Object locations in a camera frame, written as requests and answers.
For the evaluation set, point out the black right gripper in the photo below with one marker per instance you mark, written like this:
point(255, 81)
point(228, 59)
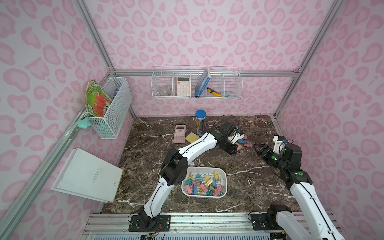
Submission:
point(267, 153)

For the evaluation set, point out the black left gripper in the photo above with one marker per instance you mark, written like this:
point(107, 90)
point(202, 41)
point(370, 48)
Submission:
point(232, 144)

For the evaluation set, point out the white storage tray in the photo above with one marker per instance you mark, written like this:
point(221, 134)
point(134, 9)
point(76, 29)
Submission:
point(203, 182)

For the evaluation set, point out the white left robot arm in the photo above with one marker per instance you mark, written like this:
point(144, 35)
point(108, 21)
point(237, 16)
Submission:
point(175, 168)

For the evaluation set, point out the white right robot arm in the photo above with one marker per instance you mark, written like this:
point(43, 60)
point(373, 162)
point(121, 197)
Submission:
point(299, 183)

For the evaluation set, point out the blue lid pencil tube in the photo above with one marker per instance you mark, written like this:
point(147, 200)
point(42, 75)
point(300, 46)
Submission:
point(201, 122)

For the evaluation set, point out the yellow sticky note pad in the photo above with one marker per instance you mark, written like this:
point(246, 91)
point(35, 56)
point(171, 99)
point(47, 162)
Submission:
point(192, 137)

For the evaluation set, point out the pink calculator on table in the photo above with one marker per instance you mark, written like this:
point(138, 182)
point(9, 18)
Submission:
point(179, 134)

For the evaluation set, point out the yellow utility knife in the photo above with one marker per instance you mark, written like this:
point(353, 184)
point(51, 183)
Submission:
point(214, 93)

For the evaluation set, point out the blue book in shelf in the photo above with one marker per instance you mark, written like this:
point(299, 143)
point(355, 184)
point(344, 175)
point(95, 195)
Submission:
point(203, 82)

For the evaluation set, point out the white calculator in shelf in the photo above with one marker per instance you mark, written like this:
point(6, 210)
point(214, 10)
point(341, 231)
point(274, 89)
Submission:
point(183, 86)

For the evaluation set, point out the green snack bag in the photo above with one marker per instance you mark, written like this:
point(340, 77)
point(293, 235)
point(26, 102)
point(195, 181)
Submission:
point(96, 100)

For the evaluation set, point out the white paper board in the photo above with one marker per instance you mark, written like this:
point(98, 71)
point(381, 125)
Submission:
point(87, 176)

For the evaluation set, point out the white wire wall shelf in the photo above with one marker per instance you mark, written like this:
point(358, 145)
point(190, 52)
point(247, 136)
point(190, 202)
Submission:
point(227, 81)

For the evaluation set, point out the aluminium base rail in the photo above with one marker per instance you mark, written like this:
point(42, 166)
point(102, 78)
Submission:
point(178, 223)

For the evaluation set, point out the white mesh wall basket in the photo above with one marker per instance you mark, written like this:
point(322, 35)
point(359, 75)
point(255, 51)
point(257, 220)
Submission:
point(109, 127)

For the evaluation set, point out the mint green wall hook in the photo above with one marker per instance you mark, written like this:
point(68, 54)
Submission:
point(84, 123)

